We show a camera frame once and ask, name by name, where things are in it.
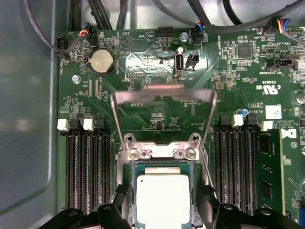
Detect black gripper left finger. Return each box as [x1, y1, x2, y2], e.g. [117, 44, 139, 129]
[53, 184, 133, 229]

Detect round coin cell battery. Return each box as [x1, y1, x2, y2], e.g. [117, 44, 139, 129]
[89, 48, 114, 75]

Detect green RAM stick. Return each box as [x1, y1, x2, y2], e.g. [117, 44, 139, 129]
[256, 128, 286, 217]

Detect metal locking lever wire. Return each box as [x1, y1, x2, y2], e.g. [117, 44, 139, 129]
[201, 149, 217, 198]

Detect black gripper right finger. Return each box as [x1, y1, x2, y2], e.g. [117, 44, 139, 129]
[197, 185, 303, 229]

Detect silver CPU chip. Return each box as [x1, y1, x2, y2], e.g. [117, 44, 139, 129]
[132, 164, 193, 229]

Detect metal socket cover frame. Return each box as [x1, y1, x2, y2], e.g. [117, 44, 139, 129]
[111, 83, 218, 153]

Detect fan cable coloured wires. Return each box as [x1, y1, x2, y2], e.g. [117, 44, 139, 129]
[261, 18, 305, 45]
[80, 22, 96, 41]
[193, 20, 206, 44]

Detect thin grey cable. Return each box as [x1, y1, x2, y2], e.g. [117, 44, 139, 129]
[23, 0, 84, 61]

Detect green motherboard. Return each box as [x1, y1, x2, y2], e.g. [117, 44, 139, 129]
[57, 27, 305, 229]

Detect blue expansion slot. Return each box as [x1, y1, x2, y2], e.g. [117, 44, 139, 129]
[297, 206, 305, 226]

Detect CPU socket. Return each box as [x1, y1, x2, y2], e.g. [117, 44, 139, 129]
[115, 140, 208, 229]

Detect internal USB port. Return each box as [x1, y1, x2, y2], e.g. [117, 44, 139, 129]
[174, 52, 185, 76]

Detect black and grey PC case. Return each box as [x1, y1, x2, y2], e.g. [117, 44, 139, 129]
[0, 0, 305, 229]

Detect thick black sleeved cable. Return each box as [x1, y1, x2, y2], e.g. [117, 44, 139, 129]
[187, 0, 305, 31]

